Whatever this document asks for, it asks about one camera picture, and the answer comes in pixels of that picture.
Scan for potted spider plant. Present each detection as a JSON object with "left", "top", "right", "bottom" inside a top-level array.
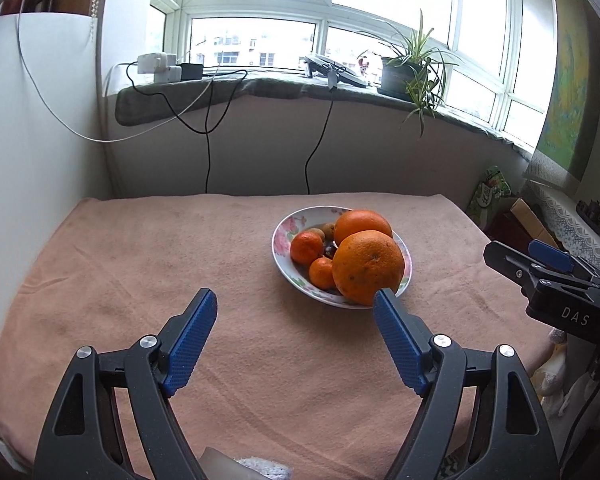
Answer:
[{"left": 352, "top": 8, "right": 463, "bottom": 138}]

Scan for floral white plate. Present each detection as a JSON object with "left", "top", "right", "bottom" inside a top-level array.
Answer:
[{"left": 271, "top": 206, "right": 412, "bottom": 309}]

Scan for cardboard box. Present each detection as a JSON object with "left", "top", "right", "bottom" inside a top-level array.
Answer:
[{"left": 510, "top": 197, "right": 561, "bottom": 248}]

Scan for pink blanket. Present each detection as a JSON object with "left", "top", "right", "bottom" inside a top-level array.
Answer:
[{"left": 0, "top": 192, "right": 556, "bottom": 480}]

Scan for thin black cable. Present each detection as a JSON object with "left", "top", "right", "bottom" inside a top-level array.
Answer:
[{"left": 562, "top": 380, "right": 600, "bottom": 480}]

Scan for mandarin with stem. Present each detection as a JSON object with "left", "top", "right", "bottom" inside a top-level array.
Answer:
[{"left": 290, "top": 230, "right": 325, "bottom": 266}]

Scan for looped black cable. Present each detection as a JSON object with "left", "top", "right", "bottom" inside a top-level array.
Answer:
[{"left": 126, "top": 62, "right": 248, "bottom": 195}]

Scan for grey windowsill cloth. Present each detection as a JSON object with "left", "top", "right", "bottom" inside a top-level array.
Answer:
[{"left": 115, "top": 74, "right": 536, "bottom": 158}]

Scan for long white cable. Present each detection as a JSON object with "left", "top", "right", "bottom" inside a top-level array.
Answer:
[{"left": 16, "top": 0, "right": 226, "bottom": 144}]

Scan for white bead cord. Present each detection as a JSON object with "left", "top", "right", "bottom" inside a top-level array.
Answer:
[{"left": 91, "top": 0, "right": 112, "bottom": 41}]

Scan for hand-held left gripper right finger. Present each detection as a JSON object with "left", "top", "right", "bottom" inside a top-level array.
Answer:
[{"left": 373, "top": 288, "right": 561, "bottom": 480}]

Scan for medium smooth orange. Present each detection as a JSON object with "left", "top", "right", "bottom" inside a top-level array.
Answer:
[{"left": 333, "top": 209, "right": 394, "bottom": 248}]

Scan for green wall poster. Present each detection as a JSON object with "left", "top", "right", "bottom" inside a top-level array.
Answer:
[{"left": 522, "top": 0, "right": 600, "bottom": 191}]

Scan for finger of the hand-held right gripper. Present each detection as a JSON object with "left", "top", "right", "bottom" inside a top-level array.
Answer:
[
  {"left": 527, "top": 239, "right": 600, "bottom": 286},
  {"left": 483, "top": 241, "right": 600, "bottom": 296}
]

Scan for white panel board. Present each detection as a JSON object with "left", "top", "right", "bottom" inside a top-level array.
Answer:
[{"left": 0, "top": 12, "right": 106, "bottom": 311}]

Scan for white lace cloth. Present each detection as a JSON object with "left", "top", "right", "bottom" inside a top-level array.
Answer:
[{"left": 522, "top": 180, "right": 600, "bottom": 276}]

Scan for large orange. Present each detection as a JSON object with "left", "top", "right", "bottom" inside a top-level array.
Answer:
[{"left": 332, "top": 230, "right": 406, "bottom": 307}]

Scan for dark tablet on stand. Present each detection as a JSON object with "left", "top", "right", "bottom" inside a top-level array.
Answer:
[{"left": 300, "top": 55, "right": 368, "bottom": 88}]

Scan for dark figurine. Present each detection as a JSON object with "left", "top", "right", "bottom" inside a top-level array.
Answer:
[{"left": 575, "top": 199, "right": 600, "bottom": 236}]

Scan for translucent grey object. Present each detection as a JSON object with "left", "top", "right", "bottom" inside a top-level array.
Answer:
[{"left": 197, "top": 446, "right": 253, "bottom": 480}]

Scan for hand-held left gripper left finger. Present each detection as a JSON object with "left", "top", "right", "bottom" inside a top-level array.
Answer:
[{"left": 32, "top": 288, "right": 217, "bottom": 480}]

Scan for black cable with inline box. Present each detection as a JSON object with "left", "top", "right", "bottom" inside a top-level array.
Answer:
[{"left": 305, "top": 67, "right": 338, "bottom": 195}]

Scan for cream plush cloth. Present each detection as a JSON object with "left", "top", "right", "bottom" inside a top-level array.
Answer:
[{"left": 532, "top": 329, "right": 573, "bottom": 416}]

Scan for white fuzzy cloth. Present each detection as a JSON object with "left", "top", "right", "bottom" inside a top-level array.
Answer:
[{"left": 235, "top": 456, "right": 296, "bottom": 480}]

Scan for large white power adapter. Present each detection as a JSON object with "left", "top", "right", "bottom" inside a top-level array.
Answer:
[{"left": 137, "top": 52, "right": 177, "bottom": 75}]

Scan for green snack bag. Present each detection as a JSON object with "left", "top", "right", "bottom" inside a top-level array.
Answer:
[{"left": 467, "top": 166, "right": 516, "bottom": 221}]

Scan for small mandarin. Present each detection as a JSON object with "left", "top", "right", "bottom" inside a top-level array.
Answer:
[{"left": 308, "top": 256, "right": 337, "bottom": 291}]

